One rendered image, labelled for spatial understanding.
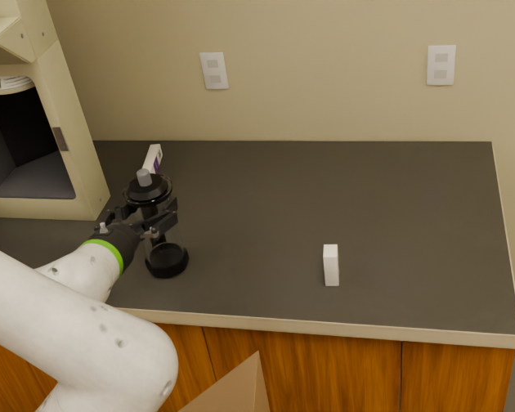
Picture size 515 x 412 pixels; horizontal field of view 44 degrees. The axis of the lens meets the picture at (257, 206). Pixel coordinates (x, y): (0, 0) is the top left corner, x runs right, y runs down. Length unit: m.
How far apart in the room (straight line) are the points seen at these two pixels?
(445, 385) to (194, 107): 1.06
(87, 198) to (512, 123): 1.17
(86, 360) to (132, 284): 0.72
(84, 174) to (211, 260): 0.41
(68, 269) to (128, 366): 0.33
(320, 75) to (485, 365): 0.88
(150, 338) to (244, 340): 0.67
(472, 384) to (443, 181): 0.52
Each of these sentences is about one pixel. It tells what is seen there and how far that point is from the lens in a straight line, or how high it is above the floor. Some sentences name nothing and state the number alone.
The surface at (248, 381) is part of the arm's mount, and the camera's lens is 0.99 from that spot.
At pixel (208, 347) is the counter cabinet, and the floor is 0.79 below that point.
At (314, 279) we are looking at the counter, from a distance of 1.44.
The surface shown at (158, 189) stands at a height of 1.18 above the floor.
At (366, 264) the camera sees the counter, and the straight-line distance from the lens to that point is 1.47.
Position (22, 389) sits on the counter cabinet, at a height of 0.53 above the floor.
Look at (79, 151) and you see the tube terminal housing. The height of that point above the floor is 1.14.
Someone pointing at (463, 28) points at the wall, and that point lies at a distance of 1.76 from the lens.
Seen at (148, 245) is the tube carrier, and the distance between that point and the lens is 1.46.
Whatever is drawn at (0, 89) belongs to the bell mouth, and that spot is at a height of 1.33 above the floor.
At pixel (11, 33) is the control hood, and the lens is 1.46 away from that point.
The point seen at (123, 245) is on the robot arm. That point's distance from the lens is 1.21.
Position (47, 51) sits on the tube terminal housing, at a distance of 1.57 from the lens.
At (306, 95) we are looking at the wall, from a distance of 1.86.
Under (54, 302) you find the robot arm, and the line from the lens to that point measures 0.82.
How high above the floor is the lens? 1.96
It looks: 38 degrees down
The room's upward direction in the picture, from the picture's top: 9 degrees counter-clockwise
